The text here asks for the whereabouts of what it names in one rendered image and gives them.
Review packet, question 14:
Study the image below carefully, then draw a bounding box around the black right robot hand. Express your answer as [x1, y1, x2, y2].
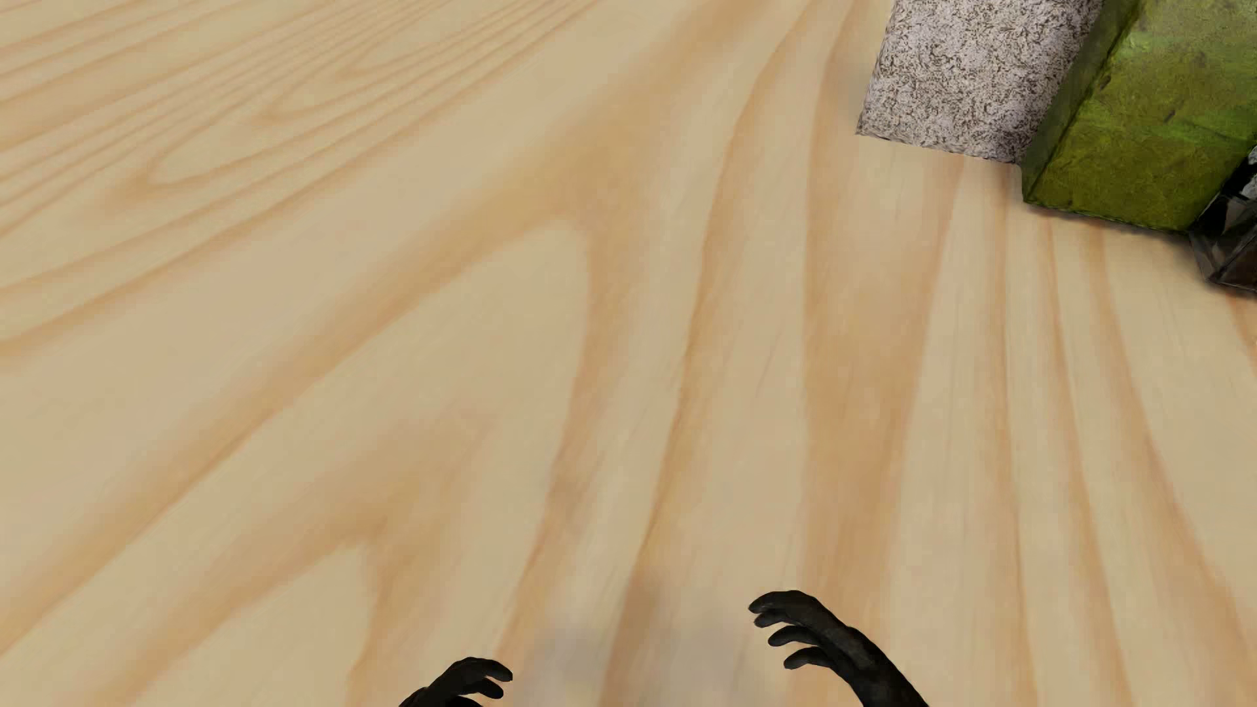
[748, 590, 929, 707]

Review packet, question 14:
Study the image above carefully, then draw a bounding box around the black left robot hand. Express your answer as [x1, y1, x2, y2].
[399, 657, 514, 707]

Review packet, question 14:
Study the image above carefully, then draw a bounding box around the green mossy block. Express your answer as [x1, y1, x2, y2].
[1020, 0, 1257, 234]

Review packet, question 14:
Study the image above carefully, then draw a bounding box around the dark metallic object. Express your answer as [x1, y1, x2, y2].
[1188, 145, 1257, 293]

